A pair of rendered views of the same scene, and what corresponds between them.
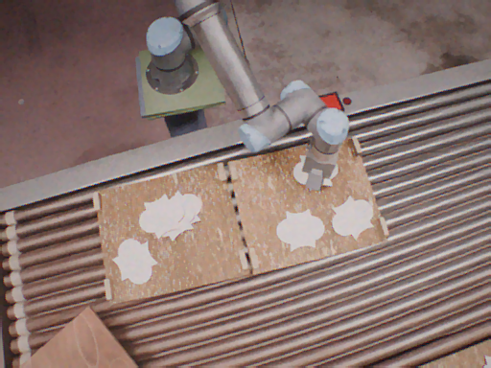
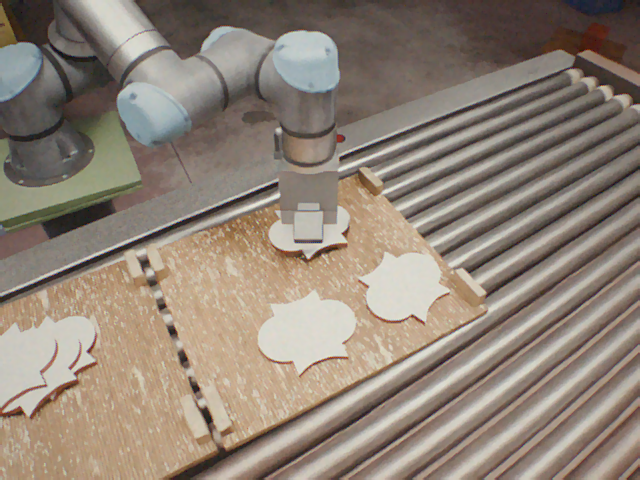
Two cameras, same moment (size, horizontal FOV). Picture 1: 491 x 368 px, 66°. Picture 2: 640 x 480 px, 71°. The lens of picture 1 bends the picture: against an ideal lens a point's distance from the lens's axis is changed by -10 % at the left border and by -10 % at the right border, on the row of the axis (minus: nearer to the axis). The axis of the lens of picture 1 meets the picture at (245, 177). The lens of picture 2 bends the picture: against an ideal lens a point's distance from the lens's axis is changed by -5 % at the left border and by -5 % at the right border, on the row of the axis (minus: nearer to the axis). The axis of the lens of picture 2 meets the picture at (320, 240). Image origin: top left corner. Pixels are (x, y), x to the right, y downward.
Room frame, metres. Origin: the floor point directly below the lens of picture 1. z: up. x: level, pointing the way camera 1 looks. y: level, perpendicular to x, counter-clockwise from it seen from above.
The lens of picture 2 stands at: (-0.05, -0.07, 1.50)
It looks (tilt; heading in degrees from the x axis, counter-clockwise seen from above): 48 degrees down; 342
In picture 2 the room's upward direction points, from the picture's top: straight up
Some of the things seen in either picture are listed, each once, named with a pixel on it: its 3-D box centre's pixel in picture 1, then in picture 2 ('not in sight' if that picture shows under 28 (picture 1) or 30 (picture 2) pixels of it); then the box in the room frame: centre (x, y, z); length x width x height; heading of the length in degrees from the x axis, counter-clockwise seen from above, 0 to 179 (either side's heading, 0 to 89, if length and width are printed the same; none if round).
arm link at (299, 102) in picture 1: (298, 106); (238, 67); (0.53, -0.14, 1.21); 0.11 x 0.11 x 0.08; 35
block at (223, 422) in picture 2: (253, 259); (218, 410); (0.20, -0.02, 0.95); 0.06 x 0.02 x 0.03; 11
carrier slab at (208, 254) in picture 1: (168, 232); (24, 404); (0.29, 0.23, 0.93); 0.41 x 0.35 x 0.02; 102
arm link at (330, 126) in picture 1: (330, 130); (305, 83); (0.46, -0.21, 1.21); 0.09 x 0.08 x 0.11; 35
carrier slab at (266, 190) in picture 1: (307, 201); (309, 282); (0.37, -0.18, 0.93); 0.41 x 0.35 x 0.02; 101
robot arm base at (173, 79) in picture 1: (170, 63); (41, 138); (0.87, 0.25, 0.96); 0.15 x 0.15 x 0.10
